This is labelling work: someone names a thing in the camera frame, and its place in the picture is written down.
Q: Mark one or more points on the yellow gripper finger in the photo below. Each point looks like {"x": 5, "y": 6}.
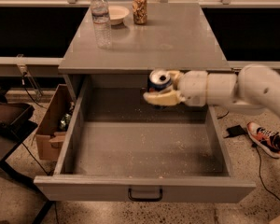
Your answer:
{"x": 175, "y": 75}
{"x": 169, "y": 98}

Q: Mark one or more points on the blue pepsi can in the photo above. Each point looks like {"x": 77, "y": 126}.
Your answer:
{"x": 158, "y": 80}

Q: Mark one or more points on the black drawer handle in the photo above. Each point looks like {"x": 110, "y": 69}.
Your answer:
{"x": 141, "y": 195}

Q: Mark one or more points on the glass jar of snacks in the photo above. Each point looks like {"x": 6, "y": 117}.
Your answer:
{"x": 140, "y": 11}

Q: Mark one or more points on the black side table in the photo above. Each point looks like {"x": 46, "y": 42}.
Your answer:
{"x": 15, "y": 127}

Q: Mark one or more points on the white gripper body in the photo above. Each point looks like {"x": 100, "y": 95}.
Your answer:
{"x": 193, "y": 87}

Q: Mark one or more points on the brown cardboard box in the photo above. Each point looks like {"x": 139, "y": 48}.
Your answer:
{"x": 50, "y": 135}

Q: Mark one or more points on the crumpled green can in box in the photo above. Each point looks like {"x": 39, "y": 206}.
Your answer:
{"x": 64, "y": 122}

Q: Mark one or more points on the grey open top drawer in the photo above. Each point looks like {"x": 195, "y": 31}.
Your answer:
{"x": 116, "y": 141}

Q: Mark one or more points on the grey cabinet counter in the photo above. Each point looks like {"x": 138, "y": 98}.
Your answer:
{"x": 176, "y": 36}

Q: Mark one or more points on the white bowl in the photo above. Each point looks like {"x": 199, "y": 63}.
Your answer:
{"x": 118, "y": 14}

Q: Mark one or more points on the clear plastic water bottle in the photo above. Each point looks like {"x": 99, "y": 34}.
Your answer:
{"x": 101, "y": 23}

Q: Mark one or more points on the orange white sneaker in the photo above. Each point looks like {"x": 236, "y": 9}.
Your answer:
{"x": 269, "y": 141}

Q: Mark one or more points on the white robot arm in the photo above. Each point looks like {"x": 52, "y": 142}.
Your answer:
{"x": 255, "y": 88}

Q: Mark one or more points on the black power adapter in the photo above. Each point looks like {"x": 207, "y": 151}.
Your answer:
{"x": 235, "y": 131}

